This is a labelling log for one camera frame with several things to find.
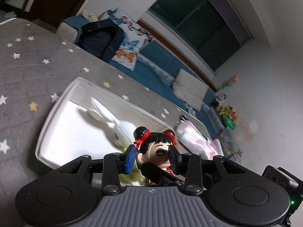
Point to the white plush rabbit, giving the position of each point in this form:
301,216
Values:
123,130

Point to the dark window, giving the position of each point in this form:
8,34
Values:
212,28

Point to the dark blue backpack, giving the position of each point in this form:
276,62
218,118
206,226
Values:
102,39

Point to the green round toy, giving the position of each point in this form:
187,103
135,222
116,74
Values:
135,178

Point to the white cardboard box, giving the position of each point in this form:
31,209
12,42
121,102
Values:
69,131

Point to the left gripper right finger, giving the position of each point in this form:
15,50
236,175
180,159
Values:
196,171

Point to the pile of small toys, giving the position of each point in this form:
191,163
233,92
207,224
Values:
227,113

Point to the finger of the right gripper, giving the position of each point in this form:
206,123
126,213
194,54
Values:
159,176

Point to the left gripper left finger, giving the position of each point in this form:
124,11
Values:
115,164

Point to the pink tissue pack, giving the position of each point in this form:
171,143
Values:
194,141
216,145

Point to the beige cushion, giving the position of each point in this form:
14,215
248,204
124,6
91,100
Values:
189,89

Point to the butterfly print pillow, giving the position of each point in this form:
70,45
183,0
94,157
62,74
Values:
135,37

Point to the blue sofa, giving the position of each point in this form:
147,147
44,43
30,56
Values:
157,70

